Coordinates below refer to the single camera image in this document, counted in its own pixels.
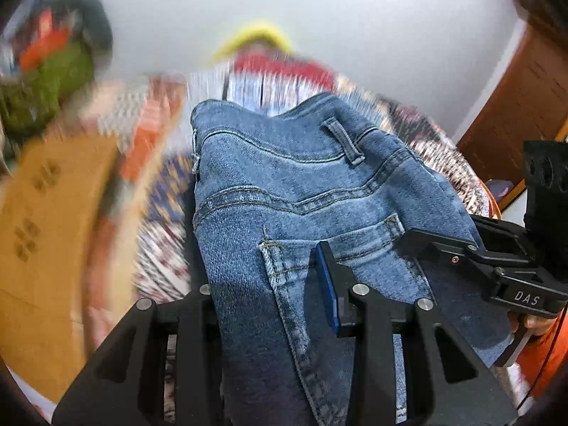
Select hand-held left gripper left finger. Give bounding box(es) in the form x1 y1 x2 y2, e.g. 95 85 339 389
52 282 223 426

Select wooden lap board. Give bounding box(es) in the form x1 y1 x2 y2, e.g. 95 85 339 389
0 135 131 406

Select thin black cable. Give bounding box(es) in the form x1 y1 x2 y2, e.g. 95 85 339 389
526 304 568 409

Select green patterned bag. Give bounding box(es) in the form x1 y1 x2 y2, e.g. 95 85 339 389
0 33 98 145

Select orange geometric printed blanket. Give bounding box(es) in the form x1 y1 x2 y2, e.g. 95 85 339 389
95 73 189 182

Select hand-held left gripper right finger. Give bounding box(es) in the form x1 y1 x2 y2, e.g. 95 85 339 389
314 240 519 426

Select yellow plush object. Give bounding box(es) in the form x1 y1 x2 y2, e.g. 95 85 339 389
210 19 294 64

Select blue denim pants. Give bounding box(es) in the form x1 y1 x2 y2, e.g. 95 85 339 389
190 92 515 426

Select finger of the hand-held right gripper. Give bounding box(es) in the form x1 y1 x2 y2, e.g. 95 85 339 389
469 214 533 263
398 228 500 282

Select person's right hand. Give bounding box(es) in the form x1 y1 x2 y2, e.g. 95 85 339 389
507 312 540 337

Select brown wooden door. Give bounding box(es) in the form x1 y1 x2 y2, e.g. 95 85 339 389
456 24 568 197

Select orange clothing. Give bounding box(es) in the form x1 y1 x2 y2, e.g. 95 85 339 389
517 306 568 393

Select patchwork quilt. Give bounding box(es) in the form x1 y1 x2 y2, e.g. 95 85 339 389
133 49 504 305

